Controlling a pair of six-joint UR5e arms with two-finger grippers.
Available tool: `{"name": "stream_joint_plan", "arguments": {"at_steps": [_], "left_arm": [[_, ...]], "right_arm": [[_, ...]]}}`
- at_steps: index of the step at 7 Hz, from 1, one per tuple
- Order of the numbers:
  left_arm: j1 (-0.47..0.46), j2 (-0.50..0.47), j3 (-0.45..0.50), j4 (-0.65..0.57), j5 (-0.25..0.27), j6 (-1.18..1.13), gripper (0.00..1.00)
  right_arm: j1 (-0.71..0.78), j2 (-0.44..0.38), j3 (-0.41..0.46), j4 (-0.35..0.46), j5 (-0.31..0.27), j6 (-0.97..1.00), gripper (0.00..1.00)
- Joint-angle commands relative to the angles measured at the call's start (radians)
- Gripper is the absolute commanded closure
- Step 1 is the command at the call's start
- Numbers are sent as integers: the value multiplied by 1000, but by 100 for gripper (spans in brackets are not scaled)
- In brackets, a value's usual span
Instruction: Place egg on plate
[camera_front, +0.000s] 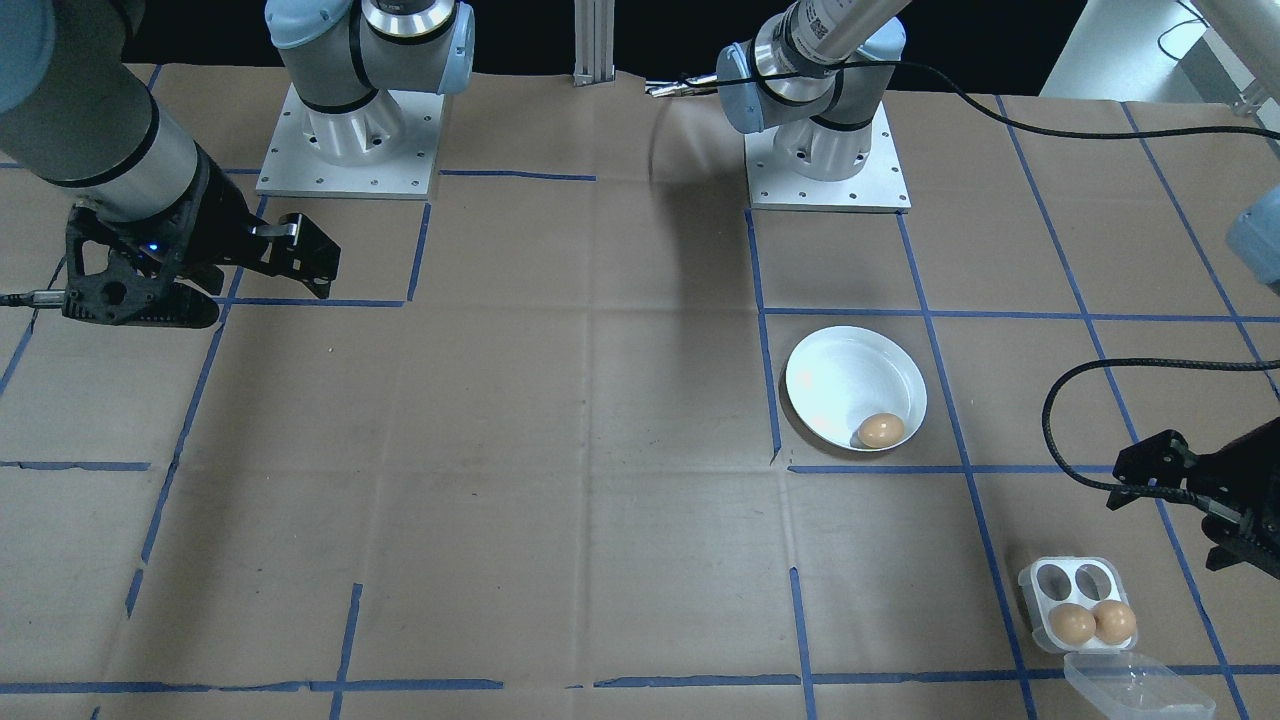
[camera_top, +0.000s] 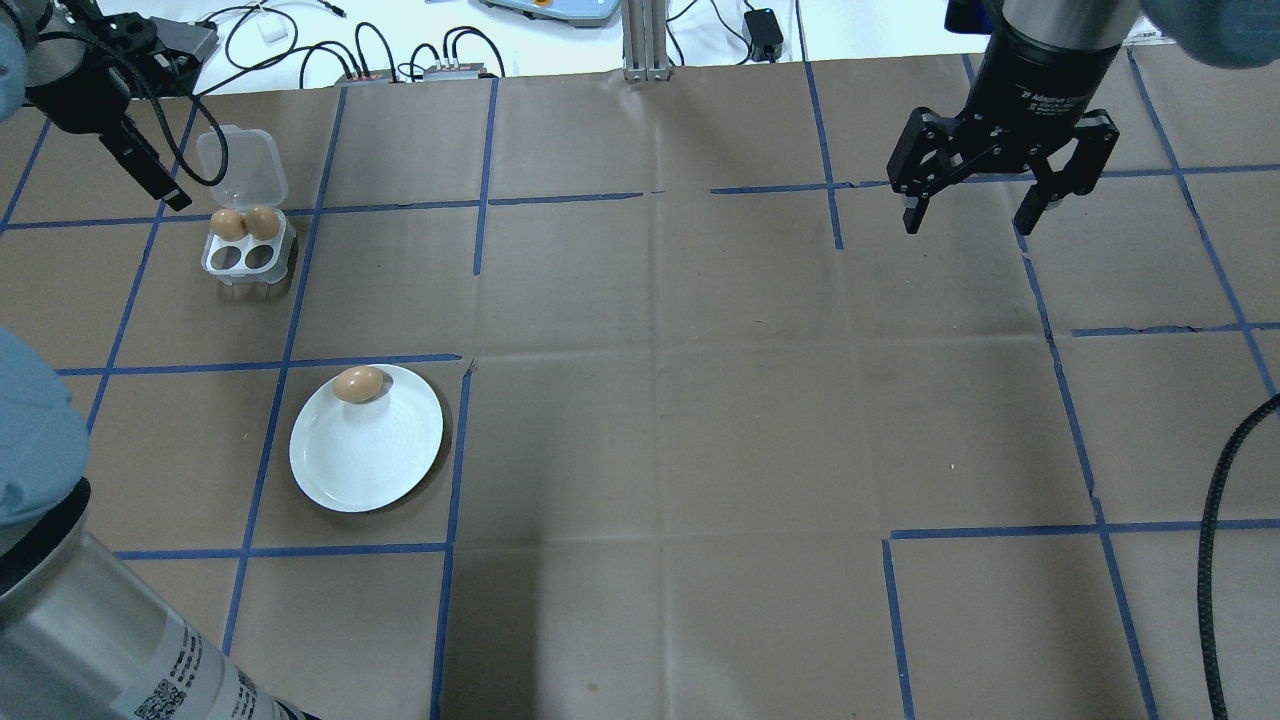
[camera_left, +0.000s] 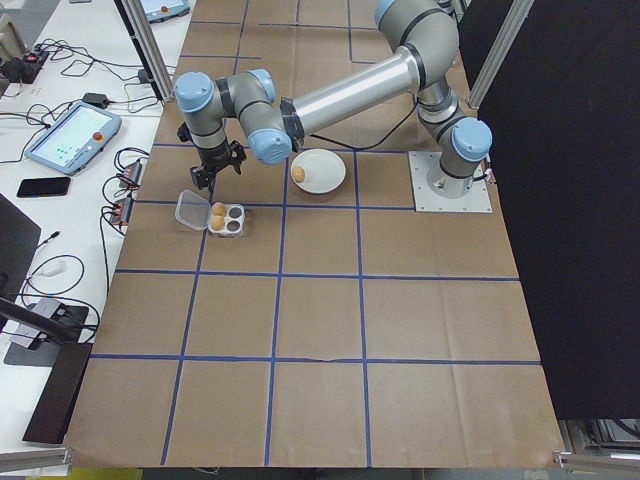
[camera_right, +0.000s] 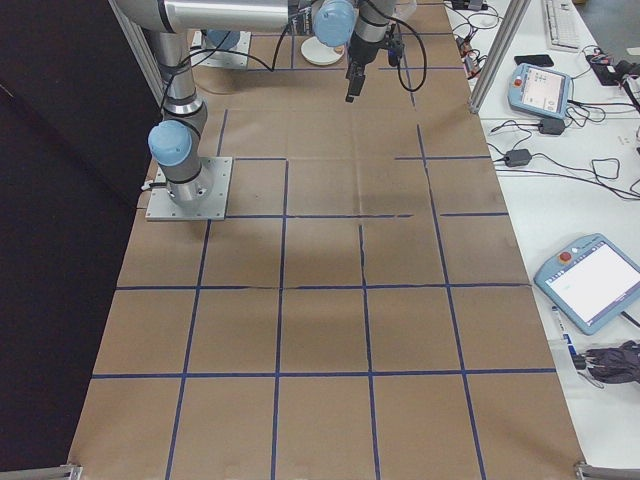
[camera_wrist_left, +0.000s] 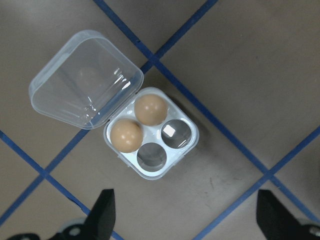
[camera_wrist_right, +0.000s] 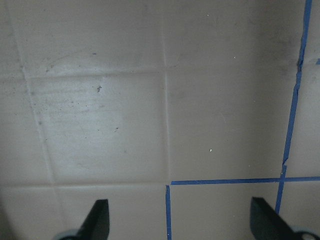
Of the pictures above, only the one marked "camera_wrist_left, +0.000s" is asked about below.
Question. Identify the clear plastic egg box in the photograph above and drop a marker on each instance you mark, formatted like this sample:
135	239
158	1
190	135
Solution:
82	80

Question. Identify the brown egg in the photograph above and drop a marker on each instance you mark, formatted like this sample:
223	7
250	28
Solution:
126	135
150	109

